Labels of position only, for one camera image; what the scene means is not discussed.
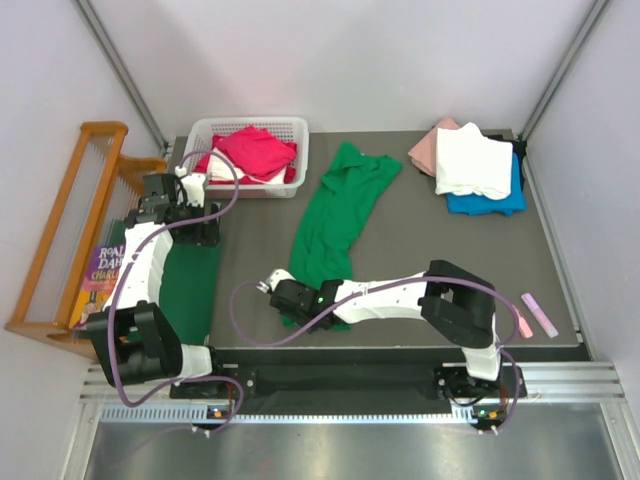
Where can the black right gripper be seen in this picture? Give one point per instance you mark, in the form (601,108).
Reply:
(295,318)

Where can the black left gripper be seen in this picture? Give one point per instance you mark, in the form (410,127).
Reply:
(203,232)

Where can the green t shirt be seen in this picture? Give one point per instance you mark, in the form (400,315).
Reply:
(336,216)

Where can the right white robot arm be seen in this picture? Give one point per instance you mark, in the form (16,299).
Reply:
(457,304)

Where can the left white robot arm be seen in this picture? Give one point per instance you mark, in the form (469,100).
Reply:
(131,333)

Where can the green folding board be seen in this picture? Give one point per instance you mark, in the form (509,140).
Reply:
(179,278)

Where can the white shirt in basket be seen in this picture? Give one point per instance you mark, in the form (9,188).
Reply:
(221,170)

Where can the crimson red t shirt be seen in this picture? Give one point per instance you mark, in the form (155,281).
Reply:
(258,157)

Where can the Roald Dahl book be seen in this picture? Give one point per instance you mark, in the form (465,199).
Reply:
(98,283)

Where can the wooden book rack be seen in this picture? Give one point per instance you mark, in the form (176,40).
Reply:
(99,187)

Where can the folded pink t shirt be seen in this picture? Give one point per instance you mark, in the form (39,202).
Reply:
(423,154)

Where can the folded blue t shirt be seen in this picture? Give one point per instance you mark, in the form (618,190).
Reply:
(475,205)

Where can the folded white t shirt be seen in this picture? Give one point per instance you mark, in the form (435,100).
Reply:
(468,163)

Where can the pink marker pen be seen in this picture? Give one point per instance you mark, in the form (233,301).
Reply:
(524,328)

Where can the lilac marker pen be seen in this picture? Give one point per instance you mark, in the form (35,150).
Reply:
(538,313)

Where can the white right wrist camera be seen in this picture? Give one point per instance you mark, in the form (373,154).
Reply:
(269,285)

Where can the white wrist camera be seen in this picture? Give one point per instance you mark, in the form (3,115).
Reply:
(269,285)
(194,184)

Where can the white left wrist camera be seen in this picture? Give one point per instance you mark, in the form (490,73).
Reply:
(194,184)

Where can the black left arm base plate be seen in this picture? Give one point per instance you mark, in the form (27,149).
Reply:
(210,387)

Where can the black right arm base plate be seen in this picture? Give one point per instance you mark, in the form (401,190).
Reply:
(455,382)

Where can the grey slotted cable duct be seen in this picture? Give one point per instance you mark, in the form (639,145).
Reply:
(217,414)

